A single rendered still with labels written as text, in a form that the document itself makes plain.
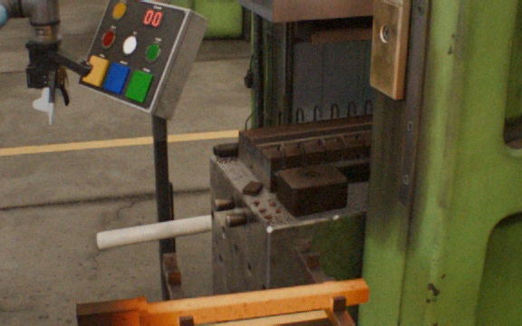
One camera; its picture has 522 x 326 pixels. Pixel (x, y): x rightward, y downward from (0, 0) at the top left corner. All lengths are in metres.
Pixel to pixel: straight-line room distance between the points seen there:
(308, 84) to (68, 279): 1.57
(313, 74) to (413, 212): 0.58
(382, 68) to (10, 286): 2.08
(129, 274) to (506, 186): 2.00
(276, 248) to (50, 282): 1.72
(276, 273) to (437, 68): 0.52
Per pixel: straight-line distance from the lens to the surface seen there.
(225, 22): 6.52
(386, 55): 1.28
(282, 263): 1.45
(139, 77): 1.93
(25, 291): 3.00
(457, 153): 1.20
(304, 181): 1.44
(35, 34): 1.89
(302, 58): 1.76
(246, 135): 1.64
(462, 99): 1.17
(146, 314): 0.98
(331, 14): 1.47
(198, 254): 3.13
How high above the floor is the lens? 1.58
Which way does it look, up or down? 23 degrees down
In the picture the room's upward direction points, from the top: 1 degrees clockwise
